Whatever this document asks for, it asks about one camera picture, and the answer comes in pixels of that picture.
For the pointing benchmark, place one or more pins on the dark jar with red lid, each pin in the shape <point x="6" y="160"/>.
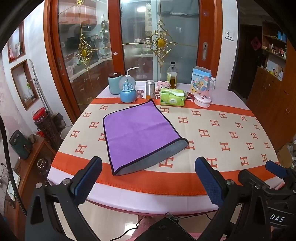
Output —
<point x="49" y="132"/>

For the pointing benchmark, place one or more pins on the teal jar with brown lid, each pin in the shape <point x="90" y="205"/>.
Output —
<point x="114" y="83"/>

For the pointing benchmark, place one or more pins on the glass sliding door with ornament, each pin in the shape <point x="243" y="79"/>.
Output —
<point x="159" y="41"/>
<point x="83" y="58"/>

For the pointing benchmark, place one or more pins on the glass oil bottle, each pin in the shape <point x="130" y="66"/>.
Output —
<point x="172" y="77"/>

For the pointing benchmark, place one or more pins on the blue cartoon box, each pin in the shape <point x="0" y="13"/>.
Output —
<point x="198" y="74"/>

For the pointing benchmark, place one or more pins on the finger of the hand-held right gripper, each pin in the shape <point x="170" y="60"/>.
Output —
<point x="247" y="177"/>
<point x="275" y="168"/>

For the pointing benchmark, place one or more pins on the pink dome toy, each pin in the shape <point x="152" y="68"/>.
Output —
<point x="203" y="96"/>

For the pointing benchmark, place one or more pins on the small metal can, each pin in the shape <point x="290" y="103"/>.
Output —
<point x="149" y="90"/>

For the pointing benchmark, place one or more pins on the small wall niche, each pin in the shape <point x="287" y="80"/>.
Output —
<point x="16" y="44"/>

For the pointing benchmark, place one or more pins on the blue snow globe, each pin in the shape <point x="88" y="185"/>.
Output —
<point x="128" y="91"/>

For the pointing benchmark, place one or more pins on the orange patterned blanket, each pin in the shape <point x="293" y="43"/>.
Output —
<point x="219" y="143"/>

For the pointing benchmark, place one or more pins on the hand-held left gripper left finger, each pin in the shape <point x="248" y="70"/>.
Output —
<point x="86" y="183"/>

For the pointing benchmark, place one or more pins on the cardboard box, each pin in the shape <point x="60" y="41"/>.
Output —
<point x="285" y="155"/>

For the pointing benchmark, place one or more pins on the white bucket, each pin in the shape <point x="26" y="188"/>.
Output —
<point x="66" y="132"/>

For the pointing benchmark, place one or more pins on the white light switch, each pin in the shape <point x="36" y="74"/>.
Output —
<point x="229" y="34"/>

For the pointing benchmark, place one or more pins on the red wall decoration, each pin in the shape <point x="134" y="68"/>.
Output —
<point x="256" y="44"/>

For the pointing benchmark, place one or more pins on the glass ashtray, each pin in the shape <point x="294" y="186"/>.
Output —
<point x="44" y="164"/>

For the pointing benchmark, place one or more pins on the large wall niche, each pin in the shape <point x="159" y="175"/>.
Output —
<point x="24" y="85"/>

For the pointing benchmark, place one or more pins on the white power strip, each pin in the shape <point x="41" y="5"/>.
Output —
<point x="13" y="183"/>

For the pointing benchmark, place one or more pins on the purple and grey towel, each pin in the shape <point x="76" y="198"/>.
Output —
<point x="136" y="132"/>

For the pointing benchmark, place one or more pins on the wooden shelf cabinet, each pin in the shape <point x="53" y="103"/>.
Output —
<point x="272" y="99"/>

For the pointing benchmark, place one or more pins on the pink pig figure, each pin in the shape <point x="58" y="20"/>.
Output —
<point x="164" y="84"/>

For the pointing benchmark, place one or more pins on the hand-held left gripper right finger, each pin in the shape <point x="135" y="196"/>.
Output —
<point x="209" y="183"/>

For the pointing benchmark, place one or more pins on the black box appliance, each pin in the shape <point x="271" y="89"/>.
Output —
<point x="19" y="144"/>

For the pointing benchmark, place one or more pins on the wooden side table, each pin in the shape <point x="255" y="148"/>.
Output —
<point x="30" y="176"/>

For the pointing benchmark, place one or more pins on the green wet wipes pack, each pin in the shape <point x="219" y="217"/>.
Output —
<point x="172" y="98"/>

